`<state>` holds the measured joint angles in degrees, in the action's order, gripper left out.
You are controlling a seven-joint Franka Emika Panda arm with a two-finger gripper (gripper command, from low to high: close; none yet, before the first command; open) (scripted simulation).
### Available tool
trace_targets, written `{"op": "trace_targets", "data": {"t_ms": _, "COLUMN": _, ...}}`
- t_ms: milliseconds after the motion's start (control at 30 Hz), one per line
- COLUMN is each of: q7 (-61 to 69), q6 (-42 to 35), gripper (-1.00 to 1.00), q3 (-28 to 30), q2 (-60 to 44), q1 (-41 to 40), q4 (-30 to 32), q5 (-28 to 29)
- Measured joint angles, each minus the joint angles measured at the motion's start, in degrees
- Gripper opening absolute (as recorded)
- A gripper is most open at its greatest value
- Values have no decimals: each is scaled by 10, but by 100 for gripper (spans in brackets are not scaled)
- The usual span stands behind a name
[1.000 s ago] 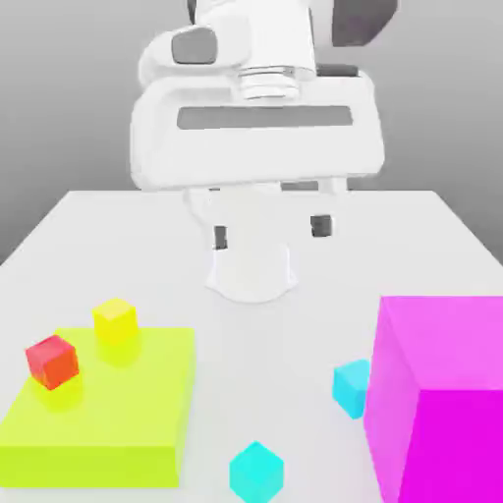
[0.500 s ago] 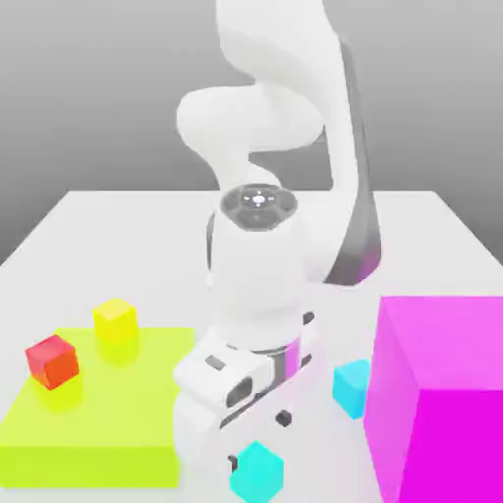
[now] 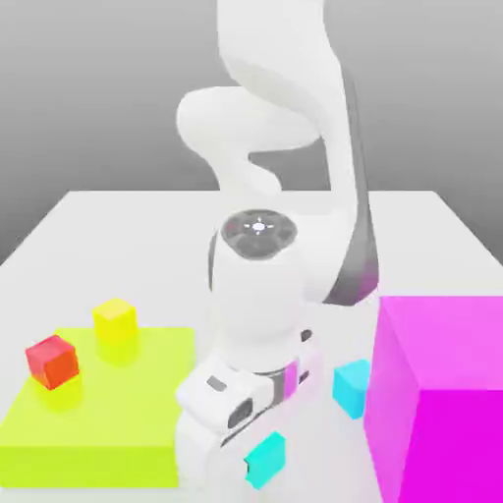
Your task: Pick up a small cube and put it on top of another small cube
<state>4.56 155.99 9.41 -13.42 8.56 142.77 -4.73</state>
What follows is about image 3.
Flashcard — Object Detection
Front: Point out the large lime box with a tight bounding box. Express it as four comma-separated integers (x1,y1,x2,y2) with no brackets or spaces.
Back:
0,326,196,489

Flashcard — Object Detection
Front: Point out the small cyan cube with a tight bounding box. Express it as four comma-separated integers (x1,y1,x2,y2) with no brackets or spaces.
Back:
332,358,371,420

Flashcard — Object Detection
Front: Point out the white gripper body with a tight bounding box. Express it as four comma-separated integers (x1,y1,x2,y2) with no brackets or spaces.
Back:
174,410,277,492

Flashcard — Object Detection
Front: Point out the large magenta box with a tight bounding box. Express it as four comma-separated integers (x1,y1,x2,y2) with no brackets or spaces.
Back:
363,295,503,503

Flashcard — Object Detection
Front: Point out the small turquoise cube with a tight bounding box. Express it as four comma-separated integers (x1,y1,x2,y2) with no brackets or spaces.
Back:
243,430,287,491

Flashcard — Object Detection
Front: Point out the small yellow cube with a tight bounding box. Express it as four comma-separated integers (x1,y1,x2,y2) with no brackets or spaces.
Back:
91,297,139,349

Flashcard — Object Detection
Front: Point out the small red cube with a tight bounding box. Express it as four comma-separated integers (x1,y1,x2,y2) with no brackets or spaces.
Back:
25,334,81,391

